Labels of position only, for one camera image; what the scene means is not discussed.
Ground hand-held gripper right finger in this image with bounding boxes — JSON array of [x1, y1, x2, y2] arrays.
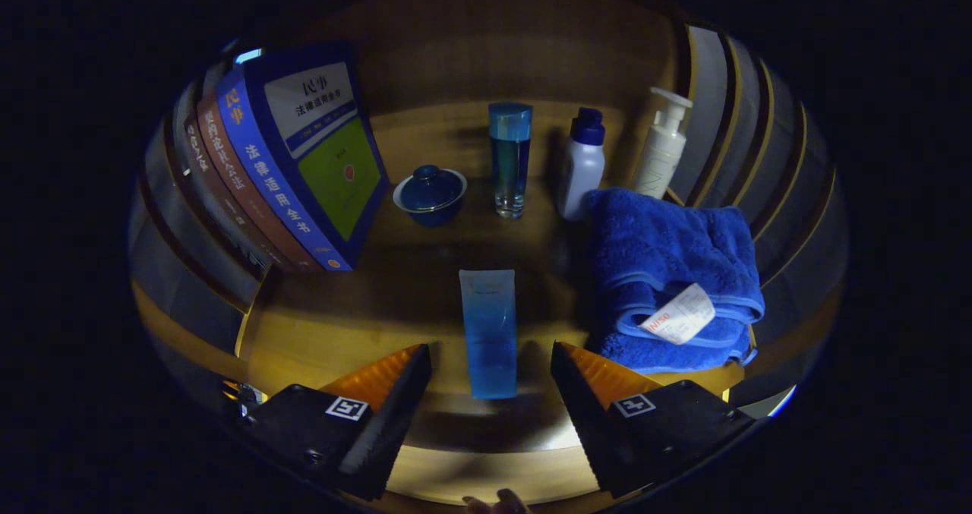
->
[[550, 341, 758, 500]]

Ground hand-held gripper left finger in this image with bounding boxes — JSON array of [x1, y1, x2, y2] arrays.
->
[[239, 343, 434, 502]]

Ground blue squeeze tube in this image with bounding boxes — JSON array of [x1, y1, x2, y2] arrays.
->
[[459, 269, 519, 400]]

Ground wooden countertop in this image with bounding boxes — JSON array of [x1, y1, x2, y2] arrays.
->
[[235, 100, 753, 454]]

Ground wooden cabinet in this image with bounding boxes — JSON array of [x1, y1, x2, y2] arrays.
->
[[129, 0, 847, 424]]

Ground blue folded towel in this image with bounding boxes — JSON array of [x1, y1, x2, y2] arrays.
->
[[581, 188, 766, 374]]

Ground blue lidded teacup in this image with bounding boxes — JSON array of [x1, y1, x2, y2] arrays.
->
[[393, 165, 468, 228]]

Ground white bottle blue cap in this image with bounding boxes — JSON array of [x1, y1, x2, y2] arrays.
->
[[560, 107, 607, 221]]

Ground blue glass bottle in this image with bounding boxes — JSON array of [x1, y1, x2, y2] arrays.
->
[[488, 102, 533, 220]]

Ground reddish brown book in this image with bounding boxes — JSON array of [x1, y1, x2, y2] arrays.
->
[[197, 93, 323, 272]]

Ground blue book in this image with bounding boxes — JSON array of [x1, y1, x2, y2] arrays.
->
[[216, 41, 390, 272]]

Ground white pump bottle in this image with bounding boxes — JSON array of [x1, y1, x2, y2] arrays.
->
[[635, 87, 693, 200]]

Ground dark brown book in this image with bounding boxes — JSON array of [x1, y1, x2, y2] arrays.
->
[[182, 115, 293, 270]]

